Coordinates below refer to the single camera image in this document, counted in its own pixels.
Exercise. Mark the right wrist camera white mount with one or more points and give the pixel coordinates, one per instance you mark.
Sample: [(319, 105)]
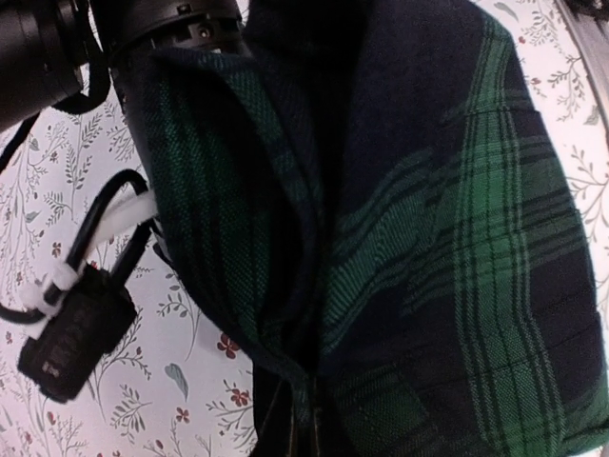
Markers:
[(79, 313)]

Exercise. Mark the green plaid pleated skirt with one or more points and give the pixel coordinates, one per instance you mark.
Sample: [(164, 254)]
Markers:
[(388, 236)]

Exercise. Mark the front aluminium rail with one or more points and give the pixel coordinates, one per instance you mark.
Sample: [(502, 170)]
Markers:
[(590, 35)]

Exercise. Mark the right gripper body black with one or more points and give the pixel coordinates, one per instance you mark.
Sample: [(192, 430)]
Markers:
[(130, 31)]

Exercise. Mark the floral patterned table mat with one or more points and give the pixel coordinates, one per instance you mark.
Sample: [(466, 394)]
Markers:
[(176, 385)]

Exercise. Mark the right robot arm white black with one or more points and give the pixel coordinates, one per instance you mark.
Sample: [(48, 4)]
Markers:
[(69, 55)]

